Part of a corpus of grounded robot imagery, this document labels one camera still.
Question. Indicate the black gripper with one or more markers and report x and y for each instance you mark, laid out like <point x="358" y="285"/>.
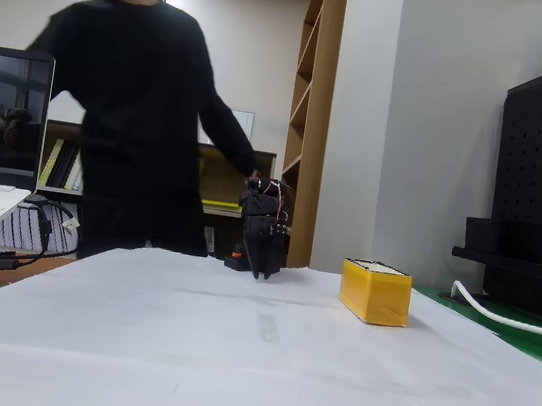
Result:
<point x="259" y="229"/>

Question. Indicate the white paper table cover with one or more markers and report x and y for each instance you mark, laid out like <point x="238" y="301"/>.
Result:
<point x="227" y="373"/>

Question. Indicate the green desk mat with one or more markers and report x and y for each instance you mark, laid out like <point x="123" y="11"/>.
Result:
<point x="524" y="344"/>

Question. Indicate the small black box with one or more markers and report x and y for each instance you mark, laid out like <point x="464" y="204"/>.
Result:
<point x="479" y="235"/>

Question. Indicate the yellow rectangular box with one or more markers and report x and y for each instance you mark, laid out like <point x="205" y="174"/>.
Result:
<point x="379" y="296"/>

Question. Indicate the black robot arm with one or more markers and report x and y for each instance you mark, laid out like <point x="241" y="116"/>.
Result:
<point x="256" y="198"/>

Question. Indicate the low bookshelf with books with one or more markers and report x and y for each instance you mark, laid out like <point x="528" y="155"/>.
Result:
<point x="62" y="163"/>

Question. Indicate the black clamp with orange knob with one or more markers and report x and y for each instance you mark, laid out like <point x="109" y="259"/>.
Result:
<point x="234" y="260"/>

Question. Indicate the person in black sweater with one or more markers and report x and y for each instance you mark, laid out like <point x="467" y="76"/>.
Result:
<point x="140" y="94"/>

